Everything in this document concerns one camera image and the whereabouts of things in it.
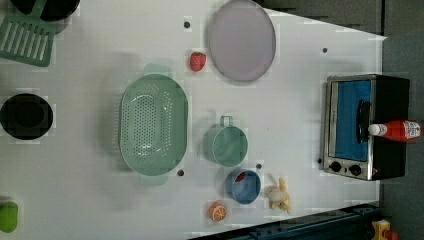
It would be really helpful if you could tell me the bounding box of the orange slice toy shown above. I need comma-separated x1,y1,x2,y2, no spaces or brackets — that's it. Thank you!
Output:
209,202,227,222

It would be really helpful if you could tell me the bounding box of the blue bowl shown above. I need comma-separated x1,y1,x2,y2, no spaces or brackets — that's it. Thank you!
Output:
225,168,261,205

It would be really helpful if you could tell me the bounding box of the black round cup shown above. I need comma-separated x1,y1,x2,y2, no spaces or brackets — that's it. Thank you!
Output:
1,93,54,140

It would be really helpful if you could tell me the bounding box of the green perforated colander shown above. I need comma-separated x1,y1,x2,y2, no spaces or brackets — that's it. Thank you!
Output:
119,63,189,186

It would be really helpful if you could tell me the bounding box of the grey round plate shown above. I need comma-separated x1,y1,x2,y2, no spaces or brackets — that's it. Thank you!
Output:
207,0,276,81

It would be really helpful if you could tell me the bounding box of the black toaster oven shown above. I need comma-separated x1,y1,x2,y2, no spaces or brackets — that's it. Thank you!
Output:
322,74,410,181

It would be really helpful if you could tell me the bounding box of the green rounded object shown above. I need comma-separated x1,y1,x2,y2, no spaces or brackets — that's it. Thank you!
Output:
0,202,18,233

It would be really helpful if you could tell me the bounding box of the red toy strawberry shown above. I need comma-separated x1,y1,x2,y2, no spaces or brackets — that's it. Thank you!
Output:
189,52,207,72

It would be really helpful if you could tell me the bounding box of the peeled toy banana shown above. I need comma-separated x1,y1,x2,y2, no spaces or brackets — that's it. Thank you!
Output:
265,177,291,214

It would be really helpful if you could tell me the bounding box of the green slotted spatula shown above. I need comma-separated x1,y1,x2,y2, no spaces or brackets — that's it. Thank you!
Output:
0,0,56,67

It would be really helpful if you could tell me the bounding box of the green cup with handle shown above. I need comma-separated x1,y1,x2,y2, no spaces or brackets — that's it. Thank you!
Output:
203,115,248,167

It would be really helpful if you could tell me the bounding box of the red ketchup bottle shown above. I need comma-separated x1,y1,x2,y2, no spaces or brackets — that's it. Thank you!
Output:
368,120,422,143

